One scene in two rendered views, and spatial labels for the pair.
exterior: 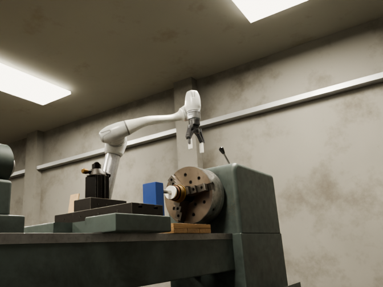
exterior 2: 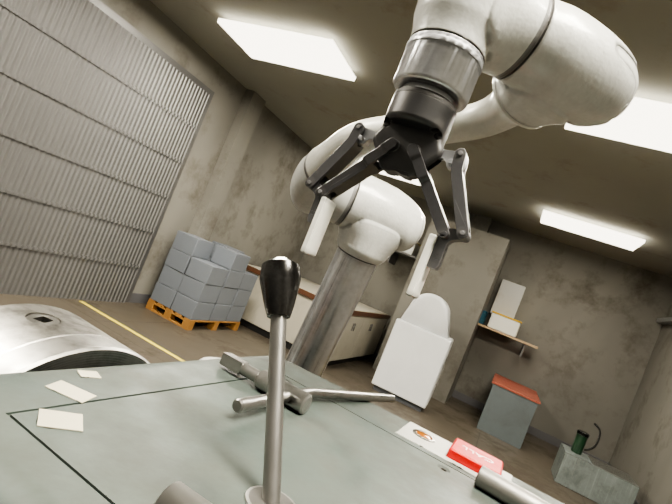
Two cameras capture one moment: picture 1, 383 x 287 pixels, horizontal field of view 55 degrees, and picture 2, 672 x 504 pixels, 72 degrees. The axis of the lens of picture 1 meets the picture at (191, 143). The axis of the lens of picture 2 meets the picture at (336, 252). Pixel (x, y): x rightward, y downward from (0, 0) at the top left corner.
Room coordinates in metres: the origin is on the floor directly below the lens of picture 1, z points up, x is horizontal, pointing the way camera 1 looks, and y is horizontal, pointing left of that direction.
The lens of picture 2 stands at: (2.18, -0.54, 1.42)
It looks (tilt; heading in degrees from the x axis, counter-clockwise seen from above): 1 degrees up; 82
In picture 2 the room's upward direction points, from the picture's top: 22 degrees clockwise
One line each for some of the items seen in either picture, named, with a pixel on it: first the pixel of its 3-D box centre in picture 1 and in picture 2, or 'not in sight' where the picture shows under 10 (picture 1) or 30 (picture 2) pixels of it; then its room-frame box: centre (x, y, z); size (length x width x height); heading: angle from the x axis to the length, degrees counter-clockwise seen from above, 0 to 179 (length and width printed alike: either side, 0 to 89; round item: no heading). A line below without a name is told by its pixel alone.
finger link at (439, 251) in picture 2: not in sight; (449, 249); (2.36, -0.07, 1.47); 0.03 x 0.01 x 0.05; 147
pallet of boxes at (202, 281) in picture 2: not in sight; (208, 283); (1.68, 5.70, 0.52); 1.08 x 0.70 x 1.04; 59
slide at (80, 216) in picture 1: (107, 216); not in sight; (1.49, 0.36, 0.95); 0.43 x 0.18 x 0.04; 57
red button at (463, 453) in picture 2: not in sight; (474, 462); (2.50, -0.04, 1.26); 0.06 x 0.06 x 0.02; 57
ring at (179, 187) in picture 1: (176, 193); not in sight; (1.88, 0.09, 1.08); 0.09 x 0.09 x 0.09; 57
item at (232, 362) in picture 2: not in sight; (263, 380); (2.24, -0.04, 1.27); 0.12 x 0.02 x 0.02; 147
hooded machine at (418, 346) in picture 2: not in sight; (420, 346); (4.65, 5.56, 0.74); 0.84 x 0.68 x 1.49; 149
